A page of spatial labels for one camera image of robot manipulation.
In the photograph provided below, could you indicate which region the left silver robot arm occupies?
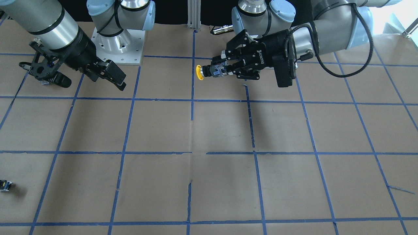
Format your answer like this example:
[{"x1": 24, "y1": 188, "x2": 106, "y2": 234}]
[{"x1": 196, "y1": 0, "x2": 398, "y2": 87}]

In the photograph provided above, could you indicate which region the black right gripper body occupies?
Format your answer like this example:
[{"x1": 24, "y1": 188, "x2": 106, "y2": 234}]
[{"x1": 64, "y1": 28, "x2": 103, "y2": 77}]

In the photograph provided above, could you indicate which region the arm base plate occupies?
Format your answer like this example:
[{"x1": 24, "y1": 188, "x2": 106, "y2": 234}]
[{"x1": 91, "y1": 28, "x2": 147, "y2": 65}]

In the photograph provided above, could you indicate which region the red push button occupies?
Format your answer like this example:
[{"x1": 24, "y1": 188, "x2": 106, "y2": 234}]
[{"x1": 0, "y1": 180, "x2": 13, "y2": 192}]

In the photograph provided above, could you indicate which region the yellow push button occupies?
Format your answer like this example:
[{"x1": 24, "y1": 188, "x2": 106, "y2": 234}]
[{"x1": 196, "y1": 64, "x2": 228, "y2": 80}]

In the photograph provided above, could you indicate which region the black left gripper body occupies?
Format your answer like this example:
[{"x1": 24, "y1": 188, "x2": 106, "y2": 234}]
[{"x1": 253, "y1": 30, "x2": 297, "y2": 70}]

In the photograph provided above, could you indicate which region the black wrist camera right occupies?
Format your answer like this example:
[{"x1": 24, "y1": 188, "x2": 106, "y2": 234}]
[{"x1": 19, "y1": 39, "x2": 72, "y2": 88}]

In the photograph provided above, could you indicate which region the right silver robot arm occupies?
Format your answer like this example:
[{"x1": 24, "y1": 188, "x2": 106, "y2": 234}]
[{"x1": 1, "y1": 0, "x2": 156, "y2": 91}]

